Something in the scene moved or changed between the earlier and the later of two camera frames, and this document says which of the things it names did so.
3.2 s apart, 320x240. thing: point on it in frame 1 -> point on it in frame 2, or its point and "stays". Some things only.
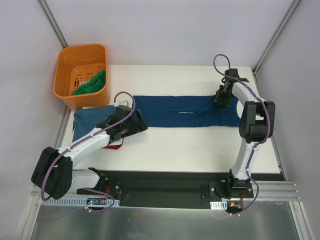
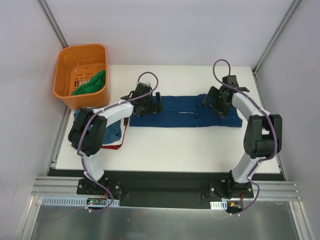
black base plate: (174, 188) stays
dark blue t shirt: (174, 111) stays
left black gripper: (136, 122) -> (152, 105)
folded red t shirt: (115, 147) stays
